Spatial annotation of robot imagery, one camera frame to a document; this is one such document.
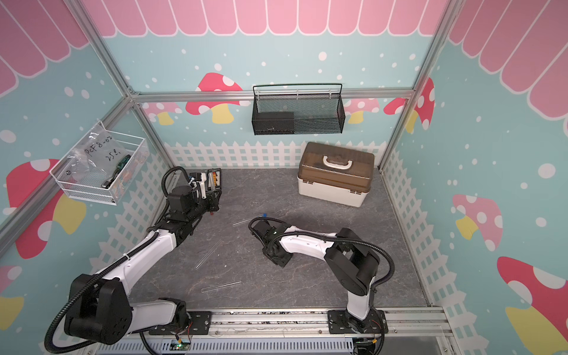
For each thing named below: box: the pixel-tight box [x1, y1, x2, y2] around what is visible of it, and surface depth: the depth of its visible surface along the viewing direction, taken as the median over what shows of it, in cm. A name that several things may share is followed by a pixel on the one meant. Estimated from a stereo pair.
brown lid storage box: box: [296, 142, 375, 208], surface depth 96 cm
